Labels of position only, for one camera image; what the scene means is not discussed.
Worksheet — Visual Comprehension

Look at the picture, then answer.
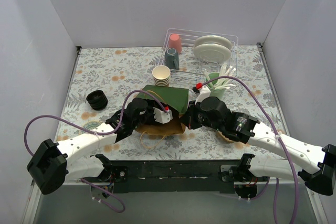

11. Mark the green paper bag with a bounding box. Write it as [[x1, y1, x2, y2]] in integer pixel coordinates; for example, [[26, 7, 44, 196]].
[[136, 85, 189, 150]]

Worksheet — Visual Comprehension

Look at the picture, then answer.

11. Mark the pink cup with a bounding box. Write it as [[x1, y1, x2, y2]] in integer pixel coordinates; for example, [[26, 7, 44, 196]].
[[168, 34, 182, 54]]

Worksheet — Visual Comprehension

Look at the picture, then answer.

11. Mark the patterned small bowl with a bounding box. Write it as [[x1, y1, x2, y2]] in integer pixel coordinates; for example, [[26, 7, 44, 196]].
[[82, 121, 101, 131]]

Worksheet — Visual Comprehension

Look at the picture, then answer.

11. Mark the green utensil holder cup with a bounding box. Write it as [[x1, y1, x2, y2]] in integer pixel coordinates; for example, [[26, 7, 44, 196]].
[[205, 72, 226, 100]]

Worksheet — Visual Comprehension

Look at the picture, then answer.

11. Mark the rear white plate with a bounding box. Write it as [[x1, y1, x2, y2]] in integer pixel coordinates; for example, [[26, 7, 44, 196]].
[[194, 35, 233, 50]]

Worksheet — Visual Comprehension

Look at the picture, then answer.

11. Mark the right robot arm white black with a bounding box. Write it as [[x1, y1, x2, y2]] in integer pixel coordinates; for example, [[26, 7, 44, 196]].
[[180, 97, 335, 196]]

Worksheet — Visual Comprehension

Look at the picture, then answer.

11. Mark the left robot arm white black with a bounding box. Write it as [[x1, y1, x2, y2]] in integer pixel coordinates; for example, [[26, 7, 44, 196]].
[[27, 98, 170, 195]]

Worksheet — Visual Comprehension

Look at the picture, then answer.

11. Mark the dark teal mug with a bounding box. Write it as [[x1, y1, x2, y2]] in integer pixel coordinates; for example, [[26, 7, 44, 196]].
[[164, 48, 179, 70]]

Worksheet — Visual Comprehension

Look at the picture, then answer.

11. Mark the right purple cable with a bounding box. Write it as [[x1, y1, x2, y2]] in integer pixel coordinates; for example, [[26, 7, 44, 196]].
[[206, 76, 301, 224]]

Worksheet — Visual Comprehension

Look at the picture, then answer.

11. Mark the white plate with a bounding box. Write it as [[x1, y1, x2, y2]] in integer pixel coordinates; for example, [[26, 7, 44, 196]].
[[193, 43, 232, 63], [194, 35, 233, 50]]

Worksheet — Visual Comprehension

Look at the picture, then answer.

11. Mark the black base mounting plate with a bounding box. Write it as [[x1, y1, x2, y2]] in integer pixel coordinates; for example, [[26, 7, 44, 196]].
[[85, 158, 267, 198]]

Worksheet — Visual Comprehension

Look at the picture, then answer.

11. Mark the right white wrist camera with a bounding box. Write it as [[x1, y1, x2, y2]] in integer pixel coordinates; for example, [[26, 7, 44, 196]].
[[192, 83, 211, 104]]

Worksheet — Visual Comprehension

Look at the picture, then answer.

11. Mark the floral table mat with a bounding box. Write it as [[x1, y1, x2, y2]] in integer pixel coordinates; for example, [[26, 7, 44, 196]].
[[56, 45, 286, 160]]

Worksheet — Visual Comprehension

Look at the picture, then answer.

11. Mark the stack of black lids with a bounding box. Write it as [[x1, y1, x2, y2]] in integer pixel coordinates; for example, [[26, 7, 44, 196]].
[[86, 90, 108, 111]]

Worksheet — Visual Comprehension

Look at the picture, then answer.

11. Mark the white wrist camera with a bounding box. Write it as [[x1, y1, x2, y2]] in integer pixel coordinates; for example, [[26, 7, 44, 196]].
[[154, 106, 173, 124], [192, 83, 211, 104]]

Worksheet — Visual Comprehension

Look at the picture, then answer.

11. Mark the brown cardboard cup carrier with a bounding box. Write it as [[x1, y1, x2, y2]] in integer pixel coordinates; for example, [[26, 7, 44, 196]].
[[217, 129, 238, 144]]

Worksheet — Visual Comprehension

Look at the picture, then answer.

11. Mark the front white plate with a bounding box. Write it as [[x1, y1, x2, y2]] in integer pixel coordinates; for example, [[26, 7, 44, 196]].
[[193, 43, 232, 63]]

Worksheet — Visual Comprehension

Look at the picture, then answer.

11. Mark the white wire dish rack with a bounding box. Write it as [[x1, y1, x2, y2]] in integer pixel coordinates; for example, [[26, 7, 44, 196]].
[[157, 28, 238, 88]]

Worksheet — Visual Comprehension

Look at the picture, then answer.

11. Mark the stack of brown paper cups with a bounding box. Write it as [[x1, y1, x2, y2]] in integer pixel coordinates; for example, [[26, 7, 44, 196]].
[[152, 65, 171, 87]]

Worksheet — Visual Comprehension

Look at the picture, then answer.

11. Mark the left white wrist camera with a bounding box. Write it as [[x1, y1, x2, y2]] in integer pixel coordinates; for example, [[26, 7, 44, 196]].
[[154, 106, 173, 124]]

